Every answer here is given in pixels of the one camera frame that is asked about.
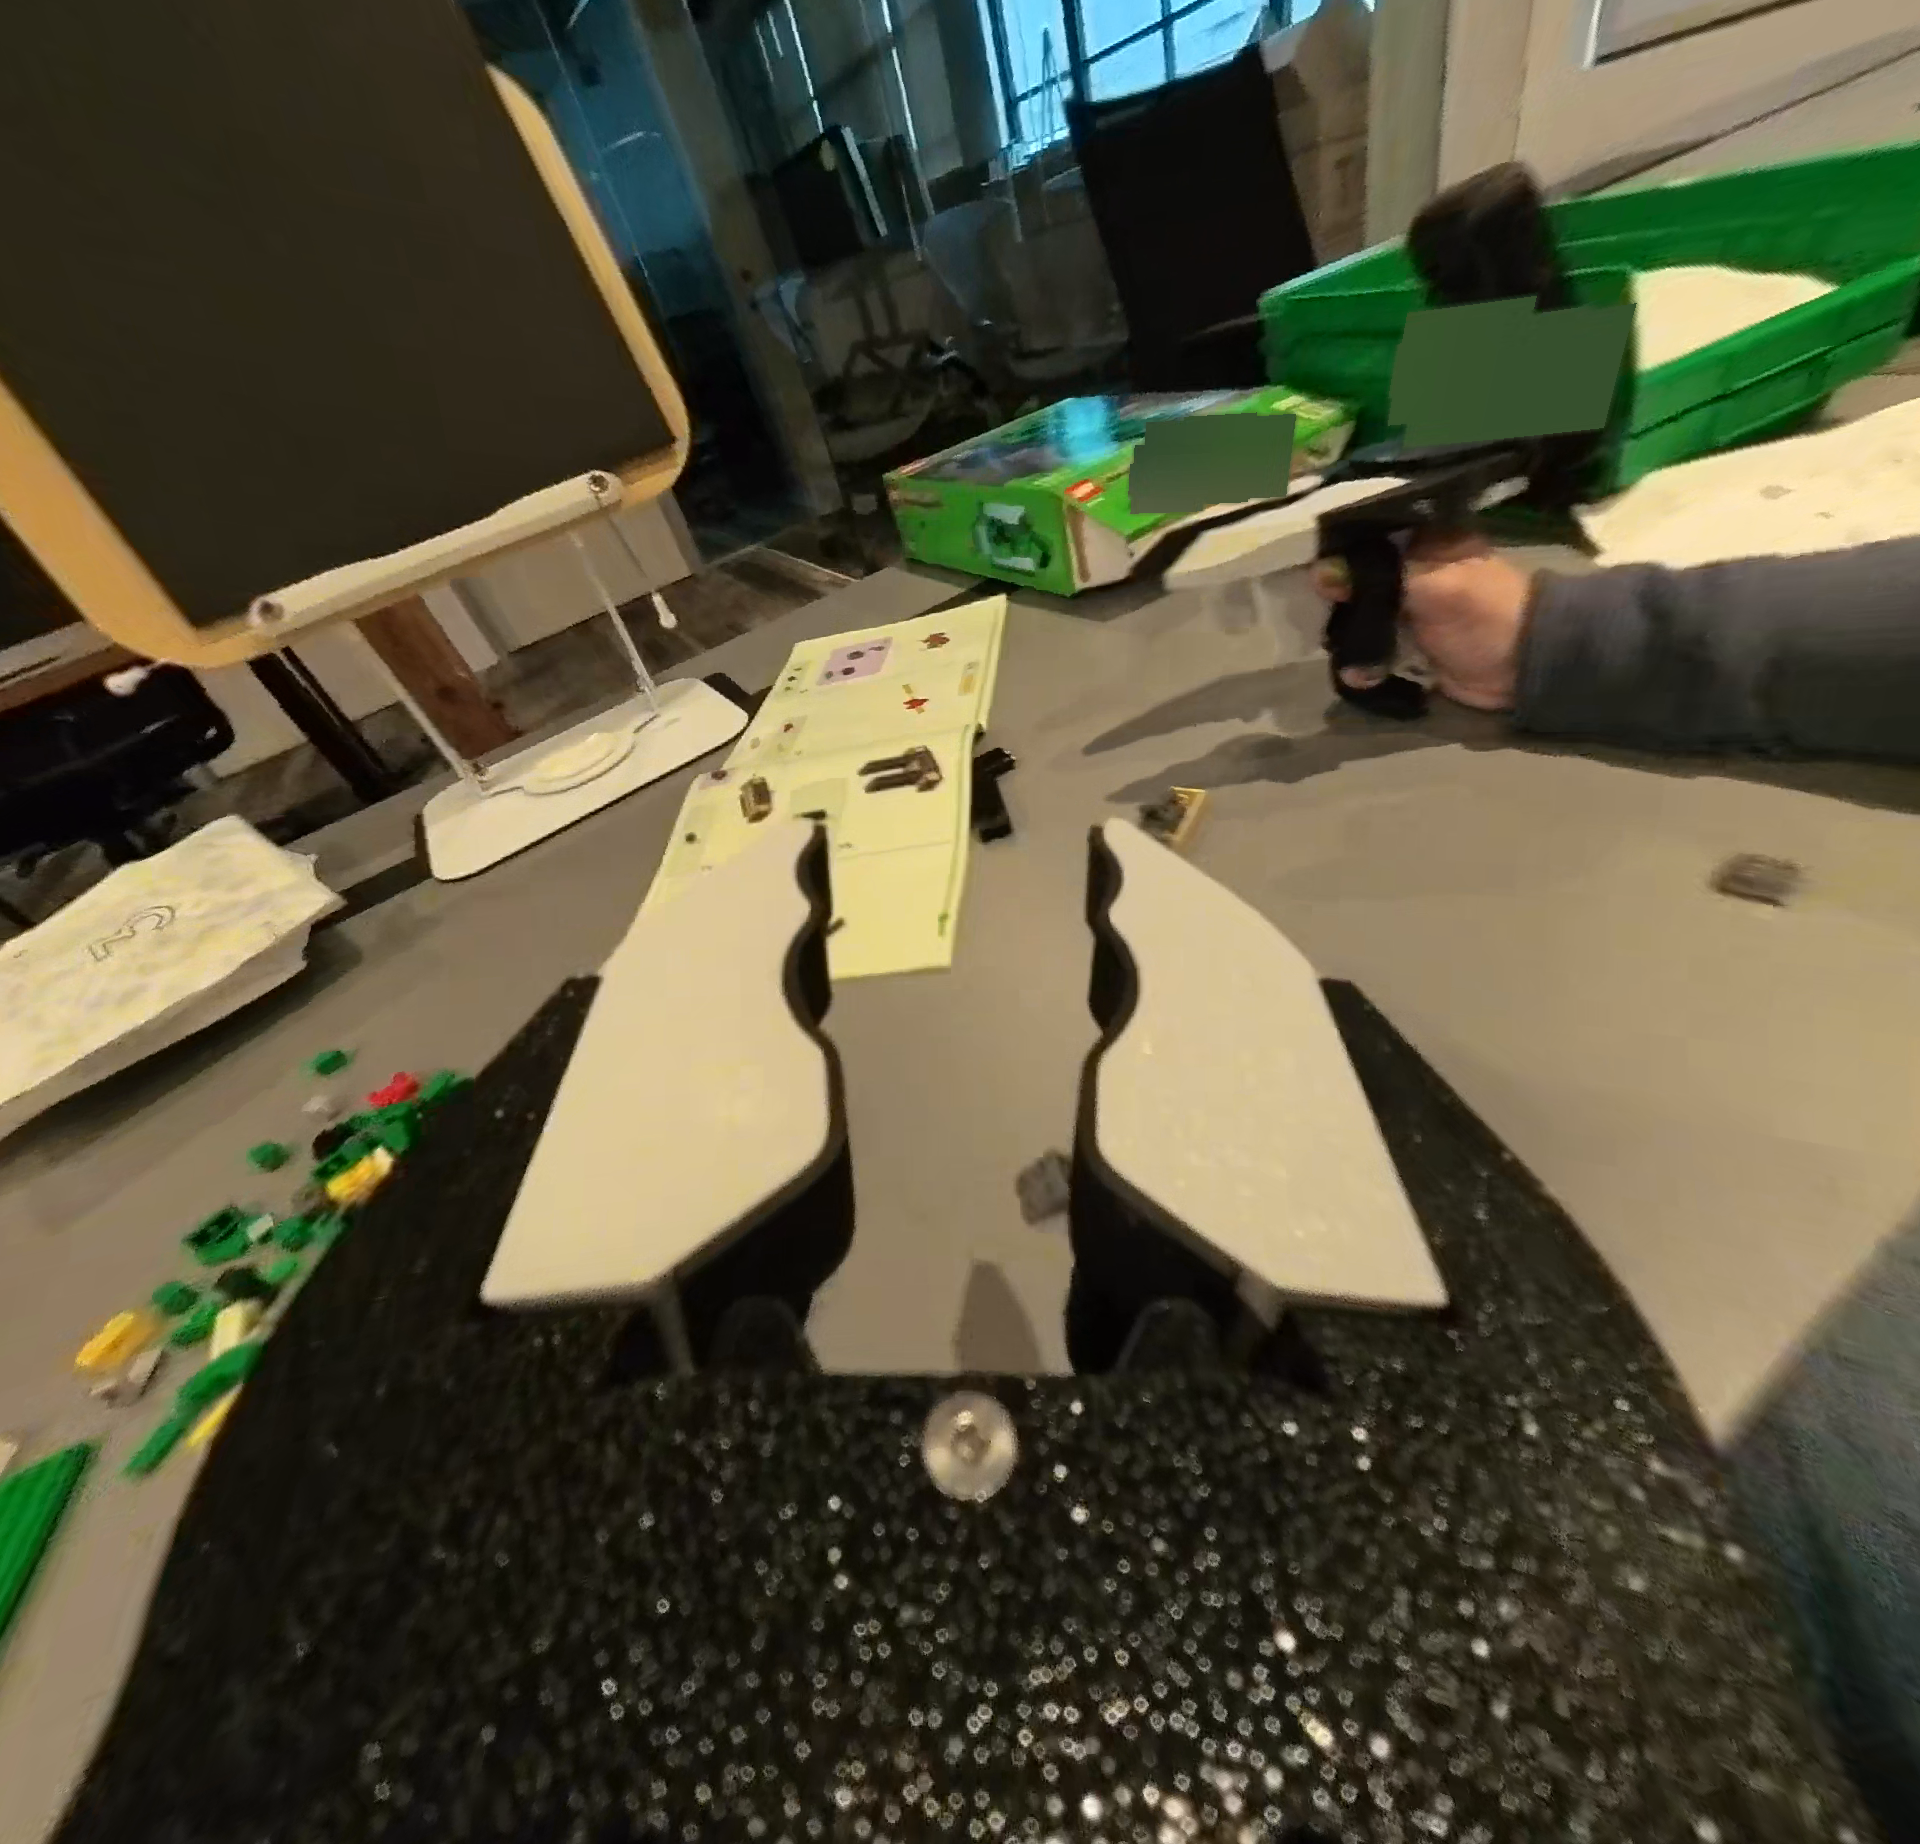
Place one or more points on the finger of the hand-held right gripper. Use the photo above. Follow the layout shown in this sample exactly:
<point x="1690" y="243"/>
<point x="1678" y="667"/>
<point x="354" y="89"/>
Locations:
<point x="1245" y="543"/>

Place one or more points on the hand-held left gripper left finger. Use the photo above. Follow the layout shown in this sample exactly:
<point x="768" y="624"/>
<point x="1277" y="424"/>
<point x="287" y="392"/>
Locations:
<point x="677" y="1095"/>

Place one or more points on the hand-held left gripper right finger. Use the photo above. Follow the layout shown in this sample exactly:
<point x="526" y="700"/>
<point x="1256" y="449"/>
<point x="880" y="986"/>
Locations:
<point x="1245" y="1095"/>

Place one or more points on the person's right forearm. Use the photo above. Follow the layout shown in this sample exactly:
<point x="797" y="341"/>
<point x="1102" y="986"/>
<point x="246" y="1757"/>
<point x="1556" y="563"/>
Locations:
<point x="1725" y="644"/>

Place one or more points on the grey desk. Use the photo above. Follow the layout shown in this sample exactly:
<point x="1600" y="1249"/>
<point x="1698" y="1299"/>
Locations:
<point x="1500" y="1050"/>

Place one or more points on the person's right hand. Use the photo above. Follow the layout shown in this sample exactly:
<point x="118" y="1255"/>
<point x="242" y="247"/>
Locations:
<point x="1477" y="629"/>

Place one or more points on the small grey toy brick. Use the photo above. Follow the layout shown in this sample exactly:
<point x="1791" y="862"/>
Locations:
<point x="1042" y="1189"/>

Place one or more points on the green toy set box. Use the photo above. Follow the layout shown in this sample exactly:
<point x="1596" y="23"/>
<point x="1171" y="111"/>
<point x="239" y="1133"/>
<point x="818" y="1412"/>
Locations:
<point x="975" y="501"/>

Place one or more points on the tan toy brick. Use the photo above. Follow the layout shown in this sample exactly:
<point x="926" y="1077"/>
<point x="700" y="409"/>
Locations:
<point x="1183" y="814"/>

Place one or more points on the white monitor stand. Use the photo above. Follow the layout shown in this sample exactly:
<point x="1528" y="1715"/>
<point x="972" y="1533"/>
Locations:
<point x="600" y="773"/>

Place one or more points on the black toy brick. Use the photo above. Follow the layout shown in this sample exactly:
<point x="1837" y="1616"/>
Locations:
<point x="994" y="793"/>

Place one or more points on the pale green instruction booklet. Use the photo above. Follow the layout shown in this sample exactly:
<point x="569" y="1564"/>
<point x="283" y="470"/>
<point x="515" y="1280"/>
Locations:
<point x="900" y="675"/>

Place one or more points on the cardboard box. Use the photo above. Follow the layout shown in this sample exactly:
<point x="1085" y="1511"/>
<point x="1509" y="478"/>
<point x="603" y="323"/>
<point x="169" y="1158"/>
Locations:
<point x="1329" y="90"/>

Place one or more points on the pile of small coloured bricks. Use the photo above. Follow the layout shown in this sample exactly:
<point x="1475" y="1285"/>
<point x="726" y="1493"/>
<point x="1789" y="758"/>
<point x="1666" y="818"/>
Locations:
<point x="254" y="1244"/>

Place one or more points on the green plastic bin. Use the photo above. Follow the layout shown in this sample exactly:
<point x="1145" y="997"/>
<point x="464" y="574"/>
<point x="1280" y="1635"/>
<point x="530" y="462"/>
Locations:
<point x="1770" y="210"/>

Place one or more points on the white numbered paper bag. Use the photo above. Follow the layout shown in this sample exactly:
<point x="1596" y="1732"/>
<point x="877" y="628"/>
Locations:
<point x="134" y="975"/>

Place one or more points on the person's leg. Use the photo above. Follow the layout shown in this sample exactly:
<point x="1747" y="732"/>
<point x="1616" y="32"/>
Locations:
<point x="1847" y="1499"/>

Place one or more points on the green toy baseplate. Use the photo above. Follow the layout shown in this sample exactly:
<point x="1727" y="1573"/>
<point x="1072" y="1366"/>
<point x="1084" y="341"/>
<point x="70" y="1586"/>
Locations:
<point x="37" y="1523"/>

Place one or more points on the cream framed dark monitor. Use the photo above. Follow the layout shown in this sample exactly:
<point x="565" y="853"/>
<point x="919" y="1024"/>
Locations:
<point x="302" y="224"/>

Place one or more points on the wooden post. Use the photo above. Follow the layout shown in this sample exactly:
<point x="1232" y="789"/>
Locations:
<point x="436" y="682"/>

